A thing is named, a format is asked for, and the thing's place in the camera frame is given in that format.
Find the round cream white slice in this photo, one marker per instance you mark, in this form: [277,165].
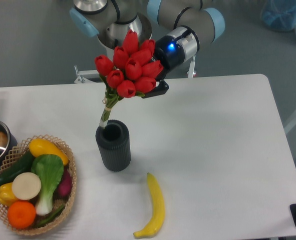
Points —
[26,186]

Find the purple sweet potato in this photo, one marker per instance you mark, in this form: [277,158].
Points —
[65,186]

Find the yellow banana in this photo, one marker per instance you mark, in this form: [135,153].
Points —
[158,210]

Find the orange fruit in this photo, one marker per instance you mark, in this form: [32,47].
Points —
[21,214]

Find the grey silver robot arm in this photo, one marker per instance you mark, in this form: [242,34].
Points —
[193,25]

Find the blue plastic bag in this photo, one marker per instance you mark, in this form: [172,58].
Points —
[279,15]

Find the yellow bell pepper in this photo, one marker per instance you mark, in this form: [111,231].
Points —
[7,196]

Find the green chili pepper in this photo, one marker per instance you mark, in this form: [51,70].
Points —
[50,218]

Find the red tulip bouquet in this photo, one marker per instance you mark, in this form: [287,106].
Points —
[131,72]

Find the dark green cucumber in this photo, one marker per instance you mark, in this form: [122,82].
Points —
[22,165]

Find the yellow squash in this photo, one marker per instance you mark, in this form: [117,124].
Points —
[41,146]

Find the woven wicker basket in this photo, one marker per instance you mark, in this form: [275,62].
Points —
[61,204]

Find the dark grey ribbed vase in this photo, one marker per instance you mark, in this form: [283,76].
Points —
[114,145]

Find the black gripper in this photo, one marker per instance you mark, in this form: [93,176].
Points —
[170,54]

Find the green bok choy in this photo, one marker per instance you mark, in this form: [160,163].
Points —
[49,168]

